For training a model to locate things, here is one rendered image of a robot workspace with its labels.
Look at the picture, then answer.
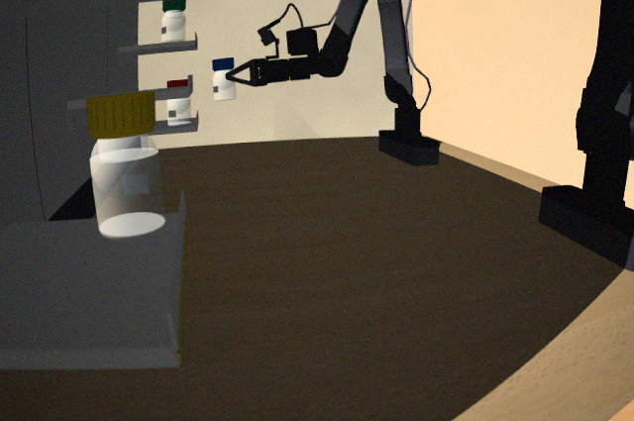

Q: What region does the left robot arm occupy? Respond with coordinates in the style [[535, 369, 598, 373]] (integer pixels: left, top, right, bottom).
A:
[[542, 0, 634, 237]]

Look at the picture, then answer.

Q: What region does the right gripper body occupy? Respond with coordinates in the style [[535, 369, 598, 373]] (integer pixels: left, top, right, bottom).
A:
[[255, 29, 289, 86]]

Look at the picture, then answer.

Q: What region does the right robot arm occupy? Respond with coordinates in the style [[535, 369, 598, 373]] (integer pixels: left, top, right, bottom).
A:
[[285, 0, 440, 148]]

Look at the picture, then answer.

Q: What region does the clear glass bottle with yellow cap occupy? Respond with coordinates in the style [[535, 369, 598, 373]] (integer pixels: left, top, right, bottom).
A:
[[86, 91, 165, 242]]

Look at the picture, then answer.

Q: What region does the bottle with dark blue cap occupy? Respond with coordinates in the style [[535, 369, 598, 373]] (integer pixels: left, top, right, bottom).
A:
[[212, 57, 237, 102]]

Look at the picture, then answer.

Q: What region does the white bottle with green cap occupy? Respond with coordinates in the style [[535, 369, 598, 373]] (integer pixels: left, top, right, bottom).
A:
[[161, 0, 186, 43]]

